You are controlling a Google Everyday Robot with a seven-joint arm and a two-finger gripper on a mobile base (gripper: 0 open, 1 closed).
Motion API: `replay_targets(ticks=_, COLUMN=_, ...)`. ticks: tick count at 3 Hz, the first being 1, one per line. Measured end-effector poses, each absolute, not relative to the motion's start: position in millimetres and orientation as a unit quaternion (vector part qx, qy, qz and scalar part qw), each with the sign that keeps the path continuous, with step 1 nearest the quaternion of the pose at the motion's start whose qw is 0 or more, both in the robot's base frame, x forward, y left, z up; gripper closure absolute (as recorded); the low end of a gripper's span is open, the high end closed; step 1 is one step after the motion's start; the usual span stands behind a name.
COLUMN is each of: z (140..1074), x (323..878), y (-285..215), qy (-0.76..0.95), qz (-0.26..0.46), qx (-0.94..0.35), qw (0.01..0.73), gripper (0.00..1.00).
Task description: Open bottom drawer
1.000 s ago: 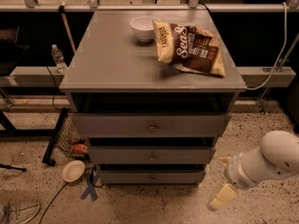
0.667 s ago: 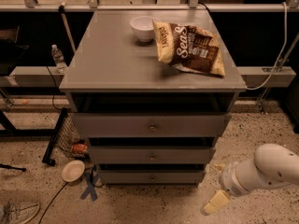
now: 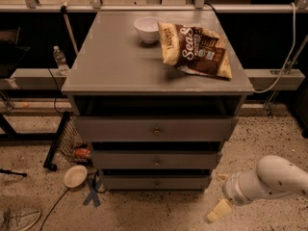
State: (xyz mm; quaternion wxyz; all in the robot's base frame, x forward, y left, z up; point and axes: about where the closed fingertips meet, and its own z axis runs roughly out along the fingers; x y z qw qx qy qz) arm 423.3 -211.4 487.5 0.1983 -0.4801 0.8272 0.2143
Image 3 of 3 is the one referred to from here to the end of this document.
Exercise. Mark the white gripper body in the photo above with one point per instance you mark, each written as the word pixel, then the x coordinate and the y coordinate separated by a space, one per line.
pixel 229 189

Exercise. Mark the grey bottom drawer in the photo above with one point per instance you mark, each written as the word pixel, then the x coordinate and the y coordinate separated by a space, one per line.
pixel 156 183

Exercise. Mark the grey drawer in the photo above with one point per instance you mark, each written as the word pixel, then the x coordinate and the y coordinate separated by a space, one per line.
pixel 127 129
pixel 155 159
pixel 156 183

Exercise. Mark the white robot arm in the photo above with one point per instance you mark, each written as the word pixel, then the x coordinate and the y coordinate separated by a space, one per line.
pixel 273 178

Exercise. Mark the grey drawer cabinet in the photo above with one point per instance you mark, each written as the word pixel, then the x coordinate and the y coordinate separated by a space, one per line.
pixel 116 75

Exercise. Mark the grey middle drawer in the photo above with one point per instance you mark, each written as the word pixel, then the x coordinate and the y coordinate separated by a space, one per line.
pixel 155 159

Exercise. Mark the grey top drawer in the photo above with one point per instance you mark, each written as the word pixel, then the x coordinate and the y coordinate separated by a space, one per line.
pixel 127 129

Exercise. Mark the brown yellow chip bag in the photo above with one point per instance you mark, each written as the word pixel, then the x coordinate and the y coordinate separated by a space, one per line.
pixel 194 50

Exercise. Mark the orange can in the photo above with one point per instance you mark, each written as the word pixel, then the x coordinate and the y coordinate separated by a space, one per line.
pixel 83 153

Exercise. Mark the small cream plate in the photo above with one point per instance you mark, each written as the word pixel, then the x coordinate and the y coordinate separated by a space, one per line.
pixel 75 176

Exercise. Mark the white ceramic bowl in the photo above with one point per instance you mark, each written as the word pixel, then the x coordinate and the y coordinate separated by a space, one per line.
pixel 147 28

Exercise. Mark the black metal bar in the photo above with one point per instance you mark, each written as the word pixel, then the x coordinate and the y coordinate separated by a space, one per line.
pixel 54 145

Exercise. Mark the clear plastic water bottle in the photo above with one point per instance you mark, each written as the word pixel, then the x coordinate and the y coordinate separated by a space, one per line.
pixel 60 60

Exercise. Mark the grey sneaker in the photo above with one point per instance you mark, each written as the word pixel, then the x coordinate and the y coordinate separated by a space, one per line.
pixel 19 220

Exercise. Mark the black rod on floor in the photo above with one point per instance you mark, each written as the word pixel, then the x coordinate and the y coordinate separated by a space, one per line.
pixel 6 171

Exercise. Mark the wire mesh basket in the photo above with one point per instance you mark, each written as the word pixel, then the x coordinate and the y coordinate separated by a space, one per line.
pixel 70 140

